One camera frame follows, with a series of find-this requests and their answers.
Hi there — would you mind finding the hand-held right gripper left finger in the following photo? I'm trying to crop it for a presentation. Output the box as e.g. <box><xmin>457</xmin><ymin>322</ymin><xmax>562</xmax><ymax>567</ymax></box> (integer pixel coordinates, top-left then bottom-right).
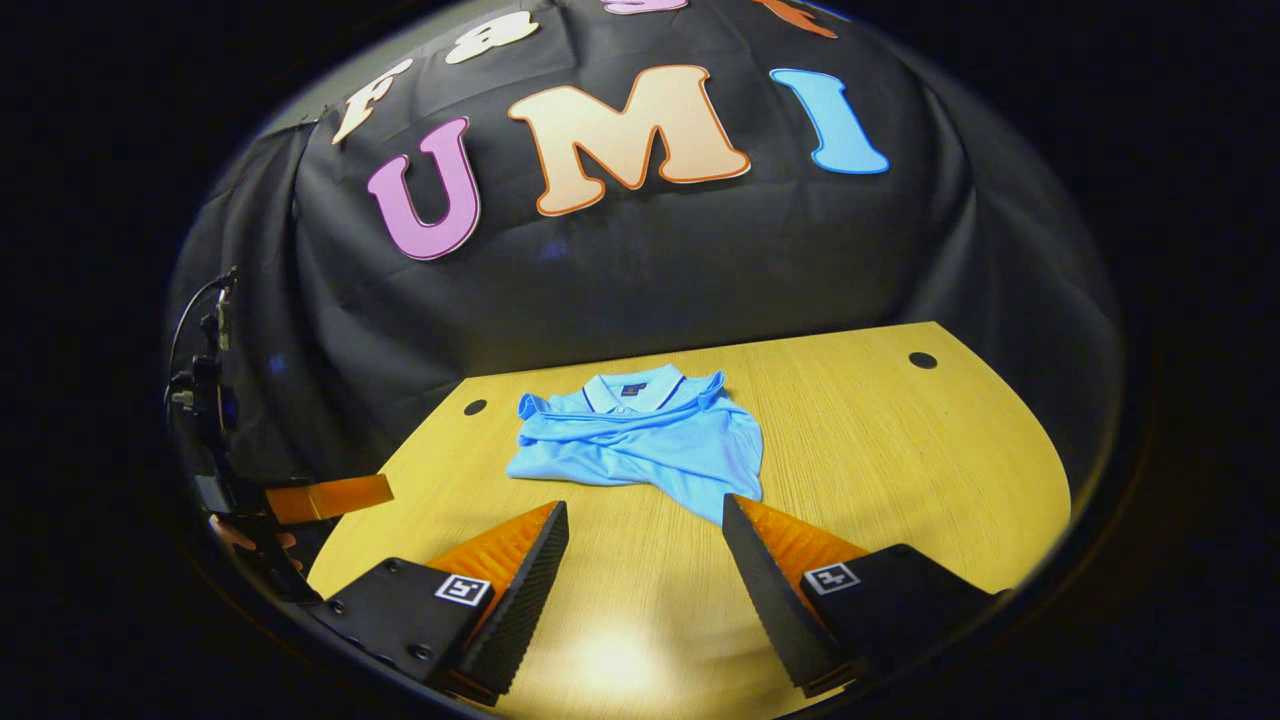
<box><xmin>305</xmin><ymin>500</ymin><xmax>570</xmax><ymax>706</ymax></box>

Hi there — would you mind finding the light blue polo T-shirt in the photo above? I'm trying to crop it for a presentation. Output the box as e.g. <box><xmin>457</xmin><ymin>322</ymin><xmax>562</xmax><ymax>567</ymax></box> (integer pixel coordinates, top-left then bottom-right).
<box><xmin>505</xmin><ymin>364</ymin><xmax>766</xmax><ymax>529</ymax></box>

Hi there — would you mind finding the black backdrop cloth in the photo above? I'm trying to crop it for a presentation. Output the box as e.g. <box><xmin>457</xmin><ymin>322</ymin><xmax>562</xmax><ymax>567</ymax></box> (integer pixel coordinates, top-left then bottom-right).
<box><xmin>165</xmin><ymin>0</ymin><xmax>1126</xmax><ymax>501</ymax></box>

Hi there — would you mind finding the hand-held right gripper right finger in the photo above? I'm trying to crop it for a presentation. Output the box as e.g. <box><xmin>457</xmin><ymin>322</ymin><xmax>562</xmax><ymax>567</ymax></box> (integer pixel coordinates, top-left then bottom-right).
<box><xmin>721</xmin><ymin>494</ymin><xmax>1016</xmax><ymax>699</ymax></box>

